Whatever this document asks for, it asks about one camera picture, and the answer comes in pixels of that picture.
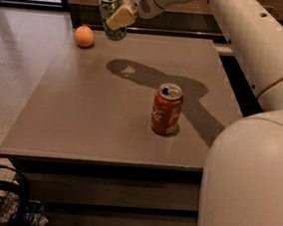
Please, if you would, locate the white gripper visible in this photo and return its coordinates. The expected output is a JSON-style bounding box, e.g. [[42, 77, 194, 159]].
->
[[106, 0, 163, 31]]

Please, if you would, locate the green soda can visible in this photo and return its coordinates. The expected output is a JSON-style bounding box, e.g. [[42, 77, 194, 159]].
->
[[99, 0, 127, 42]]

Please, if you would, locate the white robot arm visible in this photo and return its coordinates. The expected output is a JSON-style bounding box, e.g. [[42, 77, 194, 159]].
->
[[109, 0, 283, 226]]

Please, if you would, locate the red soda can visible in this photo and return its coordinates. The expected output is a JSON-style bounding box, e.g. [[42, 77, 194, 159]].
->
[[150, 83, 184, 135]]

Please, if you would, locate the orange fruit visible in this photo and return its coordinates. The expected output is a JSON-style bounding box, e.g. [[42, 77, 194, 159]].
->
[[75, 26, 94, 48]]

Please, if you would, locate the grey drawer cabinet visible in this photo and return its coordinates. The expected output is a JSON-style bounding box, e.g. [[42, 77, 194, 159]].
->
[[0, 34, 240, 226]]

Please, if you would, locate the metal rail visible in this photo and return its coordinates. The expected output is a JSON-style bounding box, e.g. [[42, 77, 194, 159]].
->
[[84, 19, 230, 42]]

